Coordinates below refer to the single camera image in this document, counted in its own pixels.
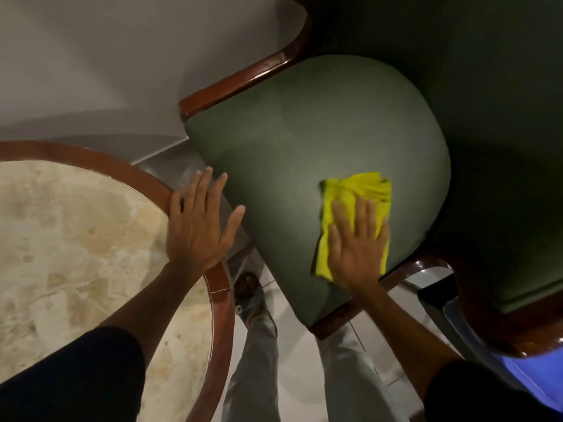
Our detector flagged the person's left hand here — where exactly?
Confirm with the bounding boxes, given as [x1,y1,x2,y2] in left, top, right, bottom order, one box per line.
[166,166,246,282]

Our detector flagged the blue panel with black edge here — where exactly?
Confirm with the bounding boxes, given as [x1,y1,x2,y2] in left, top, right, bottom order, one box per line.
[417,274,563,414]

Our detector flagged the grey sandal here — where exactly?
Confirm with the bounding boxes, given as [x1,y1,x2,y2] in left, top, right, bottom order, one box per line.
[233,271,279,340]

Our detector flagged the light grey trousers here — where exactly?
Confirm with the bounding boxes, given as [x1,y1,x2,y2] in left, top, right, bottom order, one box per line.
[221,317,411,422]

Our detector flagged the round marble-topped wooden table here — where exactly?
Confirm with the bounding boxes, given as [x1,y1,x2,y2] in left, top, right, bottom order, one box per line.
[0,140,236,422]

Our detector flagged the person's left forearm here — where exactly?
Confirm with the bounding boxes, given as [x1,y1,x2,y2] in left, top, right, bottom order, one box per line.
[99,259,203,370]

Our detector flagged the person's right forearm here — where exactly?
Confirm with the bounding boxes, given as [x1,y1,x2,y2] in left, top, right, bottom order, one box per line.
[347,277,462,402]

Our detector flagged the person's right hand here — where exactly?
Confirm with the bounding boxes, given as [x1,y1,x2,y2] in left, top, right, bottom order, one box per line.
[327,197,391,293]

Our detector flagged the dark shirt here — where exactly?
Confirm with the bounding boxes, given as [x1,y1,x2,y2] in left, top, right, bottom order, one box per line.
[0,326,563,422]

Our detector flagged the yellow cleaning cloth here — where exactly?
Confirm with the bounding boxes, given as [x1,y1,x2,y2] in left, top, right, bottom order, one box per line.
[315,172,392,283]

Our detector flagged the green upholstered wooden armchair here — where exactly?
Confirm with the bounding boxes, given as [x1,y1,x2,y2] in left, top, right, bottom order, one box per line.
[178,0,563,361]

